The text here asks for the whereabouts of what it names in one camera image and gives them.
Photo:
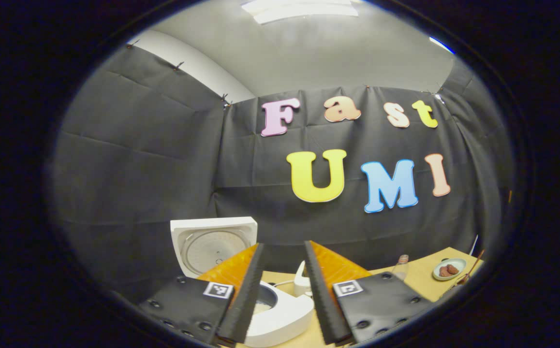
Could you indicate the white toaster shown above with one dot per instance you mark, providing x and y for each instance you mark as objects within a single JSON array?
[{"x": 302, "y": 282}]

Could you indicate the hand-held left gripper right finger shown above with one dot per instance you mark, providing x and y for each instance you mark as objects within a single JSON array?
[{"x": 321, "y": 299}]

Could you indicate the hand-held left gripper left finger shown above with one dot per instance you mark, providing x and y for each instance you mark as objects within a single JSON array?
[{"x": 248, "y": 299}]

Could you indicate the black backdrop cloth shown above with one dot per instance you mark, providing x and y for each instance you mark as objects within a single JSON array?
[{"x": 140, "y": 169}]

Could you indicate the brown wooden spoon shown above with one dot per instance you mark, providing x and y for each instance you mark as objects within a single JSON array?
[{"x": 473, "y": 268}]

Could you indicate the pale green plate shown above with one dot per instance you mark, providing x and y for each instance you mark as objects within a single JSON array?
[{"x": 437, "y": 275}]

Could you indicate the large ceiling light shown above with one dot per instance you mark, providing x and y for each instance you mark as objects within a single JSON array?
[{"x": 299, "y": 8}]

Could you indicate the clear plastic water bottle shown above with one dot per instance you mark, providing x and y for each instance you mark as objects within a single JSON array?
[{"x": 400, "y": 268}]

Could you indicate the red meat slice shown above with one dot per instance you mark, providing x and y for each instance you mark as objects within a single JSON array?
[
  {"x": 443, "y": 271},
  {"x": 453, "y": 269}
]

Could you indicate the white rice cooker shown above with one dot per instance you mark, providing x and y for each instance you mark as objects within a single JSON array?
[{"x": 212, "y": 246}]

